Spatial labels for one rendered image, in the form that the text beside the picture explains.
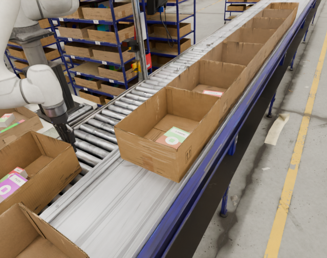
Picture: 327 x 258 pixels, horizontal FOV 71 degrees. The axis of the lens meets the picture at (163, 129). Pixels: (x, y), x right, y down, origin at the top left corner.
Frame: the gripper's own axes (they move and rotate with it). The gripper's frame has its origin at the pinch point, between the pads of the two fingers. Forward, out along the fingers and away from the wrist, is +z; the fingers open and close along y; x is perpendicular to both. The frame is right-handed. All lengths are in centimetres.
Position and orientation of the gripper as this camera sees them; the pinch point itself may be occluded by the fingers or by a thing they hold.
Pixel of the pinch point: (71, 147)
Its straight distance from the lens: 122.0
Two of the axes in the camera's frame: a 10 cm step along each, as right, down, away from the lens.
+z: 0.8, 8.0, 6.0
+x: -5.4, 5.4, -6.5
